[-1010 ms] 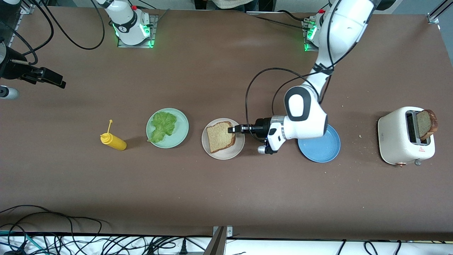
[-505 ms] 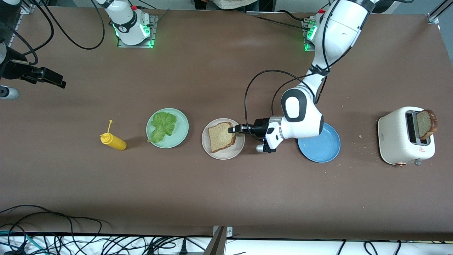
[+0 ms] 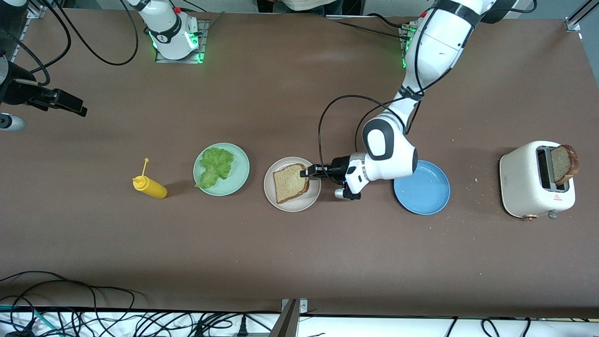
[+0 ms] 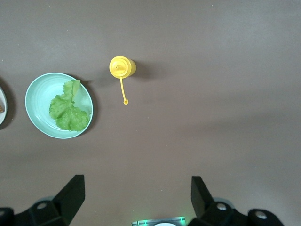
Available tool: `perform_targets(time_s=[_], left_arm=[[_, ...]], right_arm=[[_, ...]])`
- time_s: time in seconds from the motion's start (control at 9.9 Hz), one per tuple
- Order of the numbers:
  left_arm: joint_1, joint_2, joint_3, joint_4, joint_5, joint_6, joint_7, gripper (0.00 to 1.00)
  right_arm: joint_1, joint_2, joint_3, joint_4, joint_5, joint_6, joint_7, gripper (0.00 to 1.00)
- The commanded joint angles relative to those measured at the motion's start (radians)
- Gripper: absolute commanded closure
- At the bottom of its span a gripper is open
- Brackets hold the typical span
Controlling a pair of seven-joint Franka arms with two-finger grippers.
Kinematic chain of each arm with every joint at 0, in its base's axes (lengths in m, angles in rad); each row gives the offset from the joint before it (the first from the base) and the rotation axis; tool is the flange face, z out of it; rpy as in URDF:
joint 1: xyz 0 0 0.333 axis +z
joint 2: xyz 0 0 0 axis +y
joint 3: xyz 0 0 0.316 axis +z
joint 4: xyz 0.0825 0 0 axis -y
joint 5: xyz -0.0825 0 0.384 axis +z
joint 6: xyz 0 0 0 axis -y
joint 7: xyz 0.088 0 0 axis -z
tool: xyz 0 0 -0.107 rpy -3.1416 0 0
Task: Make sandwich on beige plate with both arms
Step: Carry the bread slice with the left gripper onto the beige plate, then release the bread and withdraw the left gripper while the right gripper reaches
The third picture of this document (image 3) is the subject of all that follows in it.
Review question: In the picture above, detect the brown toast bread slice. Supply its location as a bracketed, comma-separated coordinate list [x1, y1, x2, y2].
[550, 144, 580, 186]
[273, 163, 310, 205]

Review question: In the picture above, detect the green lettuce leaf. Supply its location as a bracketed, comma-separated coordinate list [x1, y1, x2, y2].
[195, 147, 234, 190]

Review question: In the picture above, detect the yellow mustard squeeze bottle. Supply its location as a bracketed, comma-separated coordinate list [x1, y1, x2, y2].
[132, 158, 168, 199]

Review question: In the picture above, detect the beige plate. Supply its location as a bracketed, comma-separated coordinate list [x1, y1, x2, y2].
[263, 157, 322, 212]

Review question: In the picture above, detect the mint green plate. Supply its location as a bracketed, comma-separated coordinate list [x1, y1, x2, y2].
[193, 143, 250, 197]

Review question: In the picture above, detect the blue plate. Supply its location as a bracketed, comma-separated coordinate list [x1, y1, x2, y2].
[393, 160, 451, 216]

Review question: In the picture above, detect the person standing behind table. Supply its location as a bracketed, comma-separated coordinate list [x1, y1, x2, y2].
[255, 0, 363, 17]

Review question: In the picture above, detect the white toaster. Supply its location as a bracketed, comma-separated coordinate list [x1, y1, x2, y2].
[499, 140, 577, 220]

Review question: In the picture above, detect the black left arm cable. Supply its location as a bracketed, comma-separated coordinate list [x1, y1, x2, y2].
[318, 0, 536, 184]

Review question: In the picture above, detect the perforated metal frame rail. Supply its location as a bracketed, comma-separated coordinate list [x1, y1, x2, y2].
[9, 5, 47, 61]

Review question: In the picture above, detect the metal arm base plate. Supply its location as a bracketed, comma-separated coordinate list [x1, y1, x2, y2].
[154, 19, 210, 64]

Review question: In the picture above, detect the black braided cable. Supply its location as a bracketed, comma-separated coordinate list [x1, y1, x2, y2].
[335, 13, 409, 40]

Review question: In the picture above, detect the grey metal table bracket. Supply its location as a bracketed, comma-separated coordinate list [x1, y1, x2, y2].
[269, 298, 309, 337]

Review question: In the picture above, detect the black looping cable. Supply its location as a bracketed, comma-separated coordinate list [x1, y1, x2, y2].
[0, 271, 136, 337]

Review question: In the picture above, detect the teal cable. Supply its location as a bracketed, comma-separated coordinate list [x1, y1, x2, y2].
[0, 304, 64, 337]

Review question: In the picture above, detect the aluminium frame profile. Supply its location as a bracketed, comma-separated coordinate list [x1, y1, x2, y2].
[564, 0, 599, 32]

